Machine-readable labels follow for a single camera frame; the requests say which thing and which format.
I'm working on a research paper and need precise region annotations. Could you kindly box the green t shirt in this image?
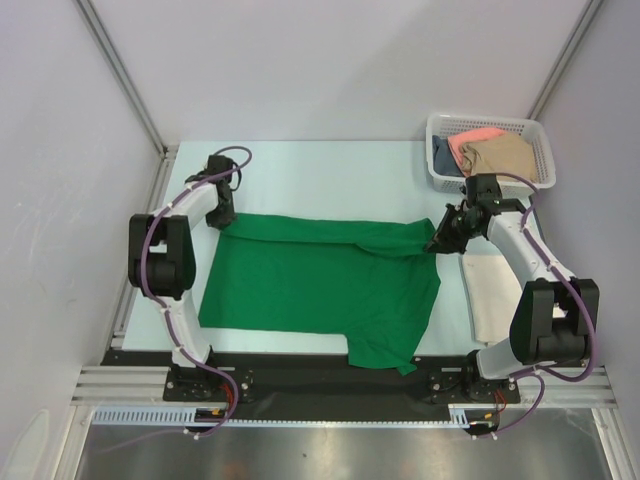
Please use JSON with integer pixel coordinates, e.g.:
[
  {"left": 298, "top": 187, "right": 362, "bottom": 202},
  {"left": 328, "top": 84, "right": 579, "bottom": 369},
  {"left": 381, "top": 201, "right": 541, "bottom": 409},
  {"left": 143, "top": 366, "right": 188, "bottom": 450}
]
[{"left": 198, "top": 213, "right": 441, "bottom": 375}]

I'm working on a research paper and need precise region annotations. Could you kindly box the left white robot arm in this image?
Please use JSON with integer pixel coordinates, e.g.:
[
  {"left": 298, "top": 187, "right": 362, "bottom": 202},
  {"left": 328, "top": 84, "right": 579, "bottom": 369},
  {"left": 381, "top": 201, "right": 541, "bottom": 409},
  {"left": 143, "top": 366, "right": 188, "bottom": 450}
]
[{"left": 128, "top": 178, "right": 236, "bottom": 400}]

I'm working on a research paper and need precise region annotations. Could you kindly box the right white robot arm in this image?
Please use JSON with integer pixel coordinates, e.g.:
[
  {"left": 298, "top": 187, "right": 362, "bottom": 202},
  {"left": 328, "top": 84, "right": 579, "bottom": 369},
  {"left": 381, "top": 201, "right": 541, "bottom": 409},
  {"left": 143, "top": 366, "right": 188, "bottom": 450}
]
[{"left": 424, "top": 200, "right": 599, "bottom": 401}]

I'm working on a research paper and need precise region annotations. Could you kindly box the blue t shirt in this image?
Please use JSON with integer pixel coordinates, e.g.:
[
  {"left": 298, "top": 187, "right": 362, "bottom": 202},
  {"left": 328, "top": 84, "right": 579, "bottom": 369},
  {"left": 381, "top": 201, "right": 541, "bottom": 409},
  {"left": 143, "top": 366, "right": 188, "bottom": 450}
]
[{"left": 432, "top": 135, "right": 463, "bottom": 177}]

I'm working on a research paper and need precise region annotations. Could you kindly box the folded white t shirt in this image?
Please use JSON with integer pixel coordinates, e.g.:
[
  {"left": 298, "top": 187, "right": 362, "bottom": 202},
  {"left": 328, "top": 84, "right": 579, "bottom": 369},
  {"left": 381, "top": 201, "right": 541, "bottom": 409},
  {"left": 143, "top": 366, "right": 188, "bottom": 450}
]
[{"left": 460, "top": 254, "right": 522, "bottom": 345}]

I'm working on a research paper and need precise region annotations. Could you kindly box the pink t shirt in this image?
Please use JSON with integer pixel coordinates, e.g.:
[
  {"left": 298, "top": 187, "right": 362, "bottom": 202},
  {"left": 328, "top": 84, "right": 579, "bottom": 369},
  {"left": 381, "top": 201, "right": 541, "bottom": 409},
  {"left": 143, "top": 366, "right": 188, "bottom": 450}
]
[{"left": 447, "top": 127, "right": 506, "bottom": 168}]

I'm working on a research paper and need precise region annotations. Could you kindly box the beige t shirt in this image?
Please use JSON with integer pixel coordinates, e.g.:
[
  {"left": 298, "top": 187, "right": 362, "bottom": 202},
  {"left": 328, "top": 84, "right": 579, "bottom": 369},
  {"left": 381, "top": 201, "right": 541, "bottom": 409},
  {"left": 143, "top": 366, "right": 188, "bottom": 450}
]
[{"left": 460, "top": 133, "right": 538, "bottom": 182}]

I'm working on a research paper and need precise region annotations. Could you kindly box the white plastic basket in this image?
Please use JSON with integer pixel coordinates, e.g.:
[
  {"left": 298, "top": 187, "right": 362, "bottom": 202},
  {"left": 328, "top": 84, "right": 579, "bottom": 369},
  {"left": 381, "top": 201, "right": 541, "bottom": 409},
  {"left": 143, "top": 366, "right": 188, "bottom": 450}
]
[{"left": 425, "top": 113, "right": 556, "bottom": 198}]

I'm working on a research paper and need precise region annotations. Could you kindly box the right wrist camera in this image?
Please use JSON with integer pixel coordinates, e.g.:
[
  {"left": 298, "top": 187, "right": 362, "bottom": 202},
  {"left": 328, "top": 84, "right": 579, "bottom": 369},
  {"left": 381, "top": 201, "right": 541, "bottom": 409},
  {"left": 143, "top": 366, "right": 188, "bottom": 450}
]
[{"left": 465, "top": 173, "right": 503, "bottom": 206}]

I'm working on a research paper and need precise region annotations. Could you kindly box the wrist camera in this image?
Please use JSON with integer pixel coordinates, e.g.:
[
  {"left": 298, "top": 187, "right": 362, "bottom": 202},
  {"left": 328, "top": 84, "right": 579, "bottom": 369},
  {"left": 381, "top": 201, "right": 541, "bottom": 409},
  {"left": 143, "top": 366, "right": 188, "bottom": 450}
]
[
  {"left": 465, "top": 173, "right": 503, "bottom": 206},
  {"left": 205, "top": 154, "right": 242, "bottom": 191}
]

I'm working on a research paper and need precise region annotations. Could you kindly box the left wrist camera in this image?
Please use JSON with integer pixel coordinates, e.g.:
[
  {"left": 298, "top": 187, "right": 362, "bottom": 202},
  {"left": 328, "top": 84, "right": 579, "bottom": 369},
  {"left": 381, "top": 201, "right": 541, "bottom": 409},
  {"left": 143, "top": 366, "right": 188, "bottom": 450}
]
[{"left": 205, "top": 154, "right": 242, "bottom": 191}]

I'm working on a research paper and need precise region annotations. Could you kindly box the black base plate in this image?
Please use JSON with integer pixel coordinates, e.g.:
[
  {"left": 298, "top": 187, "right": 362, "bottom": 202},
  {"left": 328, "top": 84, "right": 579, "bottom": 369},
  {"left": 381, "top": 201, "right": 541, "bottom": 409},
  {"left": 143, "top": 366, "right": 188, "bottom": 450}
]
[{"left": 102, "top": 350, "right": 540, "bottom": 431}]

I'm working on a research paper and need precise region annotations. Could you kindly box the white cable duct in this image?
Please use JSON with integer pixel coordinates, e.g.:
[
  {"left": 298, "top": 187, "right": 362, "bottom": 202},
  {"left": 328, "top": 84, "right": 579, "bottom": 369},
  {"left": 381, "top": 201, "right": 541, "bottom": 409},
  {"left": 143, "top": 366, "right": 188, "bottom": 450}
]
[{"left": 92, "top": 403, "right": 504, "bottom": 431}]

